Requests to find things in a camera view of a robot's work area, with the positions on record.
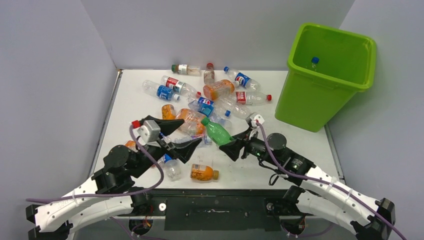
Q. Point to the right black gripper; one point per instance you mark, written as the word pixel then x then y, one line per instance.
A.
pixel 242 139

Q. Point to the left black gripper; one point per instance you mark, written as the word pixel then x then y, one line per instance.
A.
pixel 183 150

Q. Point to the green plastic bottle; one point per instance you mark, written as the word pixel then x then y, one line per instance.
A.
pixel 218 134

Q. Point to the orange bottle brown cap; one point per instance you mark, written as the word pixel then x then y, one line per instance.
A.
pixel 203 173

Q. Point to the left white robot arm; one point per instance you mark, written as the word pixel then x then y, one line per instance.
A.
pixel 111 191

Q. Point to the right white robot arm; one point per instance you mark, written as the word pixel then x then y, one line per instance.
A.
pixel 313 191

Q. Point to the green plastic bin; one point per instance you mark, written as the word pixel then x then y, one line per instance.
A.
pixel 347 61

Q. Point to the large orange crushed bottle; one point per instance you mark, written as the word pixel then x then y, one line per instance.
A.
pixel 192 121

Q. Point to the small orange bottle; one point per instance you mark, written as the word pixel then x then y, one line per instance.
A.
pixel 168 112

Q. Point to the central pepsi bottle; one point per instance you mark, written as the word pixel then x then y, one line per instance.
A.
pixel 206 107

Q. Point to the orange crushed bottle left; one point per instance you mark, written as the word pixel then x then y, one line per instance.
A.
pixel 131 145

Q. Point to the red label clear bottle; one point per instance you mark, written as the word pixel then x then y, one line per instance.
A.
pixel 251 98

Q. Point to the blue label water bottle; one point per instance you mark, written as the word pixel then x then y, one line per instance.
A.
pixel 160 91

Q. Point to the red blue label bottle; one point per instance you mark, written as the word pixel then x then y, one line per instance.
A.
pixel 180 87

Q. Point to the orange bottle white cap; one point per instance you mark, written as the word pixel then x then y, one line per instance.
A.
pixel 219 89

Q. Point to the green cap brown bottle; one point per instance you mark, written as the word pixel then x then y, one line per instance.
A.
pixel 185 69

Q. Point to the red cap small bottle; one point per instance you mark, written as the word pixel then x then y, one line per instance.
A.
pixel 209 74

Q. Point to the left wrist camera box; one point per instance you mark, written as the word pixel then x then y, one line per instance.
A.
pixel 148 131

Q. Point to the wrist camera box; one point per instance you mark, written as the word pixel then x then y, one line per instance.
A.
pixel 255 119
pixel 148 131

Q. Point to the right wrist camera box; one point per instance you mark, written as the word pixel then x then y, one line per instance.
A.
pixel 255 119

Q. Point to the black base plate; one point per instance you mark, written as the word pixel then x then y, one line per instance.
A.
pixel 218 209

